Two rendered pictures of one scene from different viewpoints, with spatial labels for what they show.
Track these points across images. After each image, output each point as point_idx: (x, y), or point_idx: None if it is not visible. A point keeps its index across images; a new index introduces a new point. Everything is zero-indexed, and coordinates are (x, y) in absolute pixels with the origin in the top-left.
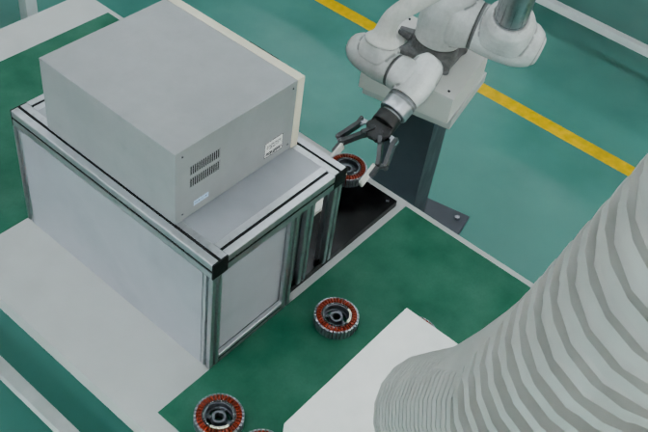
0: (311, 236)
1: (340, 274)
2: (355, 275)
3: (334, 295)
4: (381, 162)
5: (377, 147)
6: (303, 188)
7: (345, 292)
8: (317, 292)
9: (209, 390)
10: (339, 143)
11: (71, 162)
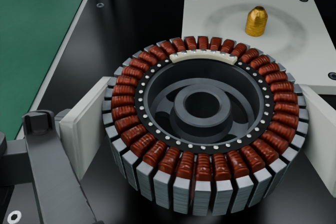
0: (147, 5)
1: (57, 4)
2: (29, 13)
3: None
4: (33, 188)
5: (87, 205)
6: None
7: None
8: None
9: None
10: None
11: None
